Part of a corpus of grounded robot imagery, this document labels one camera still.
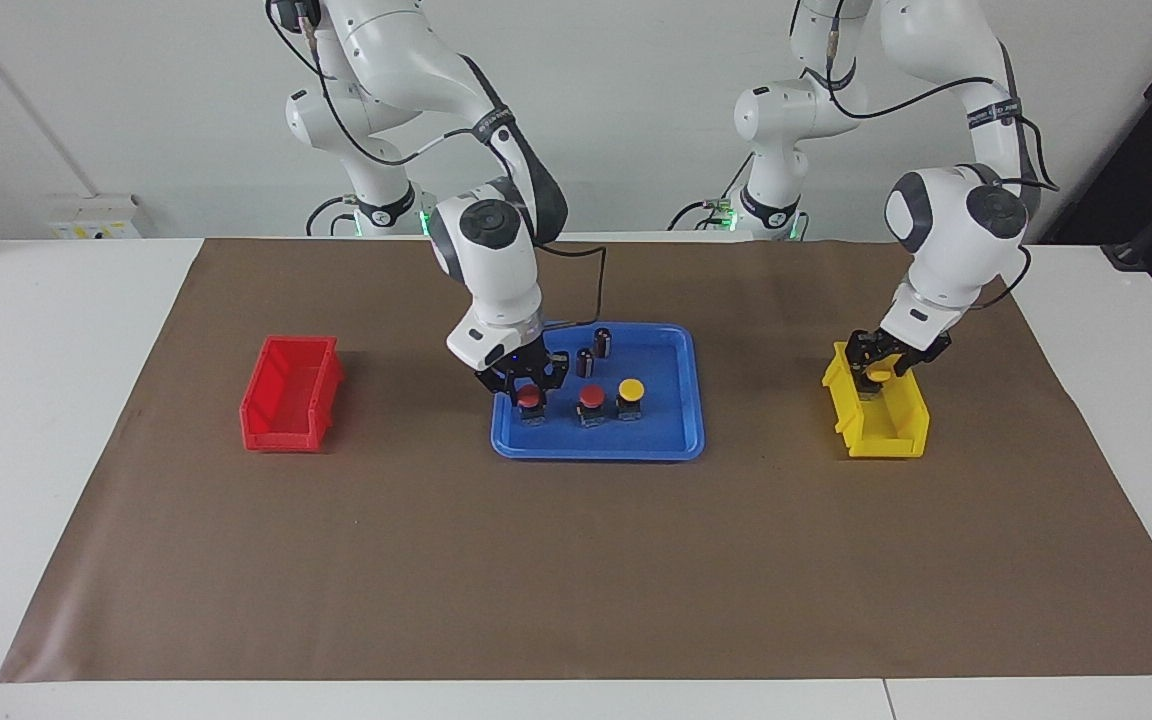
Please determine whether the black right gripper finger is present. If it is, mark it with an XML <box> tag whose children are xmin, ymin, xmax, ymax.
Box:
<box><xmin>475</xmin><ymin>369</ymin><xmax>523</xmax><ymax>410</ymax></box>
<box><xmin>535</xmin><ymin>351</ymin><xmax>568</xmax><ymax>407</ymax></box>

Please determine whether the blue plastic tray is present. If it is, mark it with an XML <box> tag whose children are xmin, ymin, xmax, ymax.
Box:
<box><xmin>491</xmin><ymin>321</ymin><xmax>706</xmax><ymax>461</ymax></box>

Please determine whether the yellow plastic bin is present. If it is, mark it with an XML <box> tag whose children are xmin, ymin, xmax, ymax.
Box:
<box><xmin>821</xmin><ymin>340</ymin><xmax>931</xmax><ymax>459</ymax></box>

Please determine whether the brown paper table mat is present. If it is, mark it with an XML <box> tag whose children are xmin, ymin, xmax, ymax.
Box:
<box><xmin>0</xmin><ymin>238</ymin><xmax>1152</xmax><ymax>684</ymax></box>

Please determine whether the red plastic bin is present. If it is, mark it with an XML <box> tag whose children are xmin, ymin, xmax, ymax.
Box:
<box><xmin>239</xmin><ymin>334</ymin><xmax>346</xmax><ymax>453</ymax></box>

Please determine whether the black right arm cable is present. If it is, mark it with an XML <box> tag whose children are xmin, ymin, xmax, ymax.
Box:
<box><xmin>266</xmin><ymin>0</ymin><xmax>608</xmax><ymax>330</ymax></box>

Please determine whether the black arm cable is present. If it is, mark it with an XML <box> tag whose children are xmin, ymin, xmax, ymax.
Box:
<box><xmin>266</xmin><ymin>0</ymin><xmax>608</xmax><ymax>330</ymax></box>
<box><xmin>821</xmin><ymin>18</ymin><xmax>1060</xmax><ymax>312</ymax></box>

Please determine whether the black left base cable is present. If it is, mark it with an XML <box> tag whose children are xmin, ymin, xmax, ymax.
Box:
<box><xmin>669</xmin><ymin>150</ymin><xmax>755</xmax><ymax>234</ymax></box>

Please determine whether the black base cable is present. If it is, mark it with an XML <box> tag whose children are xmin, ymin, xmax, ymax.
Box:
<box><xmin>305</xmin><ymin>195</ymin><xmax>359</xmax><ymax>238</ymax></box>
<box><xmin>669</xmin><ymin>150</ymin><xmax>755</xmax><ymax>234</ymax></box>

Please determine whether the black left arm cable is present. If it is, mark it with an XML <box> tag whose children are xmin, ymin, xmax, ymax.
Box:
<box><xmin>821</xmin><ymin>18</ymin><xmax>1060</xmax><ymax>312</ymax></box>

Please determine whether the black right base cable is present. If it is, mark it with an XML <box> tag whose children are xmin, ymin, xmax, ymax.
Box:
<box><xmin>305</xmin><ymin>195</ymin><xmax>359</xmax><ymax>238</ymax></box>

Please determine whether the white wall socket box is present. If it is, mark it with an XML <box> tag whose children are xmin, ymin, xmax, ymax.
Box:
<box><xmin>47</xmin><ymin>195</ymin><xmax>144</xmax><ymax>240</ymax></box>

